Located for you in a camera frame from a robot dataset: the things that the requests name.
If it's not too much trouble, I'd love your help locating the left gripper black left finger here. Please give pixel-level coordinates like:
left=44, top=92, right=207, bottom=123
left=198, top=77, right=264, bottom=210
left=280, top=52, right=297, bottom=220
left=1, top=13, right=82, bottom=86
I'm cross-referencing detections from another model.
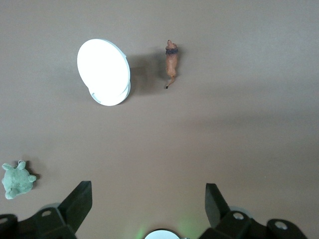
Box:
left=0, top=180, right=93, bottom=239

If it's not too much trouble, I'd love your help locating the green plush turtle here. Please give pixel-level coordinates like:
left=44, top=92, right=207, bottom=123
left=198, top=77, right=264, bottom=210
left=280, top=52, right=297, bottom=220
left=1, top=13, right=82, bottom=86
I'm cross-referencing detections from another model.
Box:
left=1, top=160, right=38, bottom=200

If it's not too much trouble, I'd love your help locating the brown lion figurine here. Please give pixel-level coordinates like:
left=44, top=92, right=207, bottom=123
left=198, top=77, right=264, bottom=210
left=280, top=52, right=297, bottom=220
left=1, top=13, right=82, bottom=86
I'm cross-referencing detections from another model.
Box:
left=163, top=39, right=180, bottom=90

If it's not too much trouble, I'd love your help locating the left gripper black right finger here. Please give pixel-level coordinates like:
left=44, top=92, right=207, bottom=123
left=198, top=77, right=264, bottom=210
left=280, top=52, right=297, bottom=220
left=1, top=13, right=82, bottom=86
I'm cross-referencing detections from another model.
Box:
left=199, top=183, right=309, bottom=239

